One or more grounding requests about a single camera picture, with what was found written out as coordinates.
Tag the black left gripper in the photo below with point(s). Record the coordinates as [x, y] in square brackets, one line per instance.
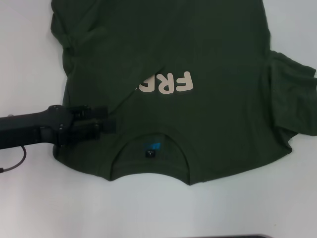
[32, 129]

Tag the dark green FREE t-shirt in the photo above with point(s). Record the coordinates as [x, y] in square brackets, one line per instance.
[185, 37]

